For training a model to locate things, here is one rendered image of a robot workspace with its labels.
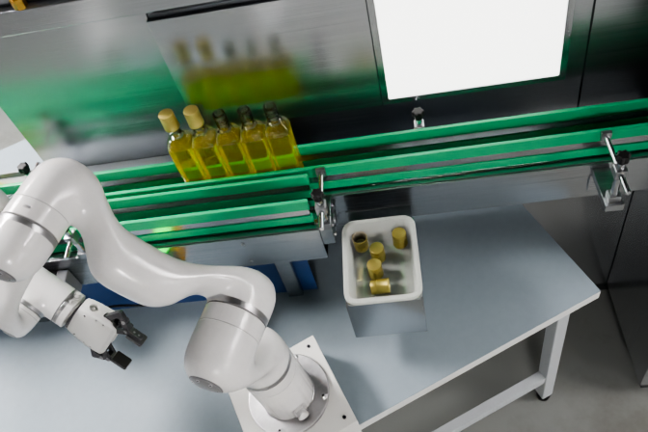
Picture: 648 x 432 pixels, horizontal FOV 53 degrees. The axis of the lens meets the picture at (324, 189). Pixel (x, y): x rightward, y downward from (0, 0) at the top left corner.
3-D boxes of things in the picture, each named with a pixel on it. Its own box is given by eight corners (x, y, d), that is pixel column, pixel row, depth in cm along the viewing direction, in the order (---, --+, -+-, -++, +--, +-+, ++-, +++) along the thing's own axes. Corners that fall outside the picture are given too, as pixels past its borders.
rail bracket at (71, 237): (95, 250, 162) (69, 218, 151) (90, 275, 157) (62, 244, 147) (80, 251, 162) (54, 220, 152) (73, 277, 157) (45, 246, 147)
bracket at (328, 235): (337, 211, 163) (333, 194, 158) (338, 242, 157) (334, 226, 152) (323, 212, 163) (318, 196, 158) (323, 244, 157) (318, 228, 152)
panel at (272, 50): (562, 70, 156) (579, -59, 130) (565, 79, 154) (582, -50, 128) (200, 122, 168) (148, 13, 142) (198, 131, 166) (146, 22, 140)
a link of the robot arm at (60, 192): (234, 366, 126) (265, 292, 134) (263, 361, 116) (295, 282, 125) (-13, 233, 109) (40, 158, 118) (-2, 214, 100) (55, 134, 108)
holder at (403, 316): (416, 234, 171) (411, 199, 159) (427, 331, 154) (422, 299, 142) (351, 242, 174) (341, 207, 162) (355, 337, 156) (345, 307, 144)
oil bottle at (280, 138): (306, 170, 164) (286, 110, 148) (306, 187, 161) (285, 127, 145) (283, 173, 165) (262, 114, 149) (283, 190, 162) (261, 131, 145)
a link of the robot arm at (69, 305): (82, 282, 148) (93, 289, 149) (68, 305, 153) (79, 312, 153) (60, 304, 141) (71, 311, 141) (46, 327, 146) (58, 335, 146)
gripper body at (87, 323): (89, 286, 148) (130, 314, 149) (74, 313, 153) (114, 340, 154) (69, 307, 141) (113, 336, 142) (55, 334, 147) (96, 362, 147)
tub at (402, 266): (417, 233, 162) (414, 213, 155) (426, 315, 148) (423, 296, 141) (346, 241, 164) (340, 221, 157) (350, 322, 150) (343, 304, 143)
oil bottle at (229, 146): (261, 176, 166) (237, 117, 150) (259, 194, 162) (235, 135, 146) (240, 178, 167) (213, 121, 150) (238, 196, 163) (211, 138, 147)
